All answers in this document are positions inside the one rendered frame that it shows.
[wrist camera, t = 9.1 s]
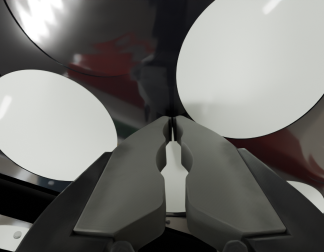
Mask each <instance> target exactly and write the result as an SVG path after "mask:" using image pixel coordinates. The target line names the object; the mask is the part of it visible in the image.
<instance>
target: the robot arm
mask: <svg viewBox="0 0 324 252"><path fill-rule="evenodd" d="M172 127H173V137H174V142H176V141H177V143H178V144H179V145H180V146H181V165H182V166H183V167H184V168H185V169H186V170H187V172H188V174H187V176H186V178H185V212H186V220H187V227H188V230H189V232H190V233H191V234H192V235H193V236H195V237H196V238H198V239H200V240H201V241H203V242H205V243H207V244H208V245H210V246H212V247H213V248H215V249H216V250H217V252H324V214H323V213H322V212H321V211H320V210H319V209H318V208H317V207H316V206H315V205H314V204H313V203H312V202H311V201H310V200H309V199H308V198H306V197H305V196H304V195H303V194H302V193H301V192H300V191H298V190H297V189H296V188H295V187H293V186H292V185H291V184H290V183H288V182H287V181H286V180H284V179H283V178H282V177H281V176H279V175H278V174H277V173H276V172H274V171H273V170H272V169H271V168H269V167H268V166H267V165H265V164H264V163H263V162H262V161H260V160H259V159H258V158H257V157H255V156H254V155H253V154H252V153H250V152H249V151H248V150H246V149H245V148H237V147H235V146H234V145H233V144H232V143H230V142H229V141H228V140H227V139H225V138H224V137H222V136H221V135H219V134H218V133H216V132H214V131H213V130H211V129H209V128H207V127H205V126H203V125H201V124H199V123H197V122H194V121H192V120H190V119H188V118H186V117H184V116H182V115H179V116H176V117H168V116H162V117H160V118H158V119H157V120H155V121H153V122H152V123H150V124H148V125H146V126H145V127H143V128H141V129H139V130H138V131H136V132H135V133H133V134H131V135H130V136H129V137H127V138H126V139H125V140H124V141H122V142H121V143H120V144H119V145H118V146H117V147H116V148H115V149H114V150H113V151H105V152H104V153H103V154H102V155H101V156H100V157H99V158H98V159H96V160H95V161H94V162H93V163H92V164H91V165H90V166H89V167H88V168H87V169H86V170H85V171H84V172H83V173H81V174H80V175H79V176H78V177H77V178H76V179H75V180H74V181H73V182H72V183H71V184H70V185H69V186H67V187H66V188H65V189H64V190H63V191H62V192H61V193H60V194H59V195H58V196H57V197H56V198H55V199H54V200H53V201H52V202H51V203H50V204H49V205H48V206H47V207H46V209H45V210H44V211H43V212H42V213H41V214H40V216H39V217H38V218H37V219H36V221H35V222H34V223H33V225H32V226H31V227H30V229H29V230H28V232H27V233H26V234H25V236H24V237H23V239H22V240H21V242H20V244H19V245H18V247H17V248H16V250H15V252H138V250H139V249H140V248H142V247H144V246H145V245H147V244H148V243H150V242H151V241H153V240H155V239H156V238H158V237H159V236H161V235H162V234H163V232H164V230H165V227H166V191H165V179H164V177H163V175H162V174H161V171H162V170H163V169H164V167H165V166H166V165H167V154H166V146H167V145H168V143H169V142H172Z"/></svg>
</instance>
